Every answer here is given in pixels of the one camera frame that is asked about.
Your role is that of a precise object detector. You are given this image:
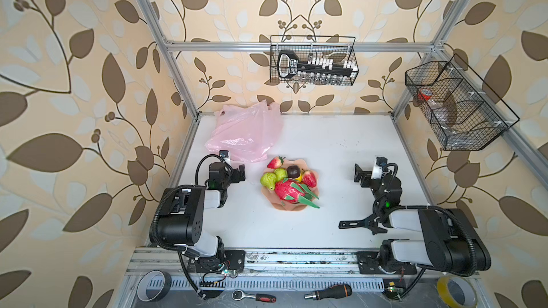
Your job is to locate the pink plastic bag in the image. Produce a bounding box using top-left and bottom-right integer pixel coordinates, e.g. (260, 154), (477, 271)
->
(205, 101), (283, 163)

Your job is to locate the dark purple mangosteen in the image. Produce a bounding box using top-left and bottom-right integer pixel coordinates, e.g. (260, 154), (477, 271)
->
(286, 165), (302, 179)

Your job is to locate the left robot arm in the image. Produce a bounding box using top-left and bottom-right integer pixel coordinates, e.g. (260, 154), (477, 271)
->
(149, 150), (245, 266)

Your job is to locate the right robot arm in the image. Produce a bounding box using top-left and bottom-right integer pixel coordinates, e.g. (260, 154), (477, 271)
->
(339, 158), (492, 277)

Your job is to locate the green pear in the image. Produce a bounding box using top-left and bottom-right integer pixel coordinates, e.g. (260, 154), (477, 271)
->
(260, 173), (278, 191)

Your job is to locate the black adjustable wrench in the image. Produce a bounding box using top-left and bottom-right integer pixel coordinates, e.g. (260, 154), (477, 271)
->
(338, 214), (388, 235)

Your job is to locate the green apple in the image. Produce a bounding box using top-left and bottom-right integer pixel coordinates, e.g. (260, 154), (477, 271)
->
(273, 168), (288, 182)

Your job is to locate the pink dragon fruit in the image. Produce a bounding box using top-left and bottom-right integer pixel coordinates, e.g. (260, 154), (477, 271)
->
(274, 179), (319, 208)

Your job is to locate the pink wavy plate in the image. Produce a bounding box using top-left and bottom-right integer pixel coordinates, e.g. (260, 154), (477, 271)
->
(260, 156), (320, 211)

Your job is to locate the red strawberry right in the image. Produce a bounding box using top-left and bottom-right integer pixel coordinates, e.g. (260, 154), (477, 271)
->
(302, 171), (318, 188)

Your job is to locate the black orange screwdriver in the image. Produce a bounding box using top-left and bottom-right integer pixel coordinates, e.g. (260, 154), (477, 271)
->
(304, 284), (352, 301)

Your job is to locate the black socket set holder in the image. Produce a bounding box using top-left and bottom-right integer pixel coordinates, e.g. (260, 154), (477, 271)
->
(274, 50), (358, 79)

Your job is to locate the yellow tape roll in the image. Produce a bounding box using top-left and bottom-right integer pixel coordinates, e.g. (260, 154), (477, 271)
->
(436, 276), (478, 308)

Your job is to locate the black tape roll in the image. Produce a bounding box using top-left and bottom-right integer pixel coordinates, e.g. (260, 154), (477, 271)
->
(136, 270), (172, 302)

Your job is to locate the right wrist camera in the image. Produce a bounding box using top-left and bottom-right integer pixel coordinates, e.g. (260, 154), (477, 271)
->
(371, 156), (388, 180)

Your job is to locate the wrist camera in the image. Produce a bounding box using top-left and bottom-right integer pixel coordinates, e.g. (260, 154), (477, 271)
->
(219, 150), (231, 165)
(371, 156), (388, 180)

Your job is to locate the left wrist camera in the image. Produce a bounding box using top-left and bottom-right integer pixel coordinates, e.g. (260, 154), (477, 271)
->
(219, 150), (231, 165)

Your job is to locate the black wire basket right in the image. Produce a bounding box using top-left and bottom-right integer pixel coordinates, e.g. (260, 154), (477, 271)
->
(405, 53), (519, 151)

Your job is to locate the black wire basket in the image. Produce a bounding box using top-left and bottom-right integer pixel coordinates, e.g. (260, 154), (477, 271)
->
(405, 53), (519, 151)
(270, 34), (359, 86)

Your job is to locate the ratchet wrench red handle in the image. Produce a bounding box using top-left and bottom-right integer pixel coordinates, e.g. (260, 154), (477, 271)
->
(232, 289), (277, 303)

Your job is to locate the black wire basket back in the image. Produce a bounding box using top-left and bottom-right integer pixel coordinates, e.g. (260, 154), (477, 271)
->
(270, 34), (359, 86)

